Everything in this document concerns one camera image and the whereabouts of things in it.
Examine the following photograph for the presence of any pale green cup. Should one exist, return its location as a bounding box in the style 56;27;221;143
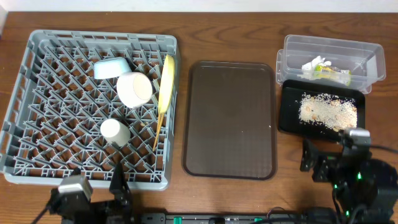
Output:
100;118;131;147

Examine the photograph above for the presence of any green yellow snack wrapper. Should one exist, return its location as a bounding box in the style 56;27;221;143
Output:
313;65;351;86

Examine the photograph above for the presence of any white pink bowl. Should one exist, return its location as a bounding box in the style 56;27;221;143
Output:
116;72;152;108

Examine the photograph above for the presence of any yellow plate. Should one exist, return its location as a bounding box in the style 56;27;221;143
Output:
158;55;175;114

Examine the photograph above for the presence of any light blue bowl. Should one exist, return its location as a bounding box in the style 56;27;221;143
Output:
94;57;131;80

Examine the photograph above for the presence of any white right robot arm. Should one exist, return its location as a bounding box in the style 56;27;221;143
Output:
300;139;397;223

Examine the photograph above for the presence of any black food waste tray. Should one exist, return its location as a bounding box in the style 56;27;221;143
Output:
279;80;366;142

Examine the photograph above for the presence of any spilled rice food waste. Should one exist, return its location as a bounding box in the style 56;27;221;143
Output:
298;93;358;132

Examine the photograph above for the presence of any clear plastic waste bin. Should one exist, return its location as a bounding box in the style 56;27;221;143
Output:
275;35;386;94

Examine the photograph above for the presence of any dark brown serving tray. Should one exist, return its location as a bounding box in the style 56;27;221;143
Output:
182;61;277;180

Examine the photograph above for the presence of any grey plastic dish rack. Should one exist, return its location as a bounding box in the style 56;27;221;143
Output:
1;30;180;190

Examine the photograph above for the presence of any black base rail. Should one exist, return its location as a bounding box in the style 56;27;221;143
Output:
135;207;342;224

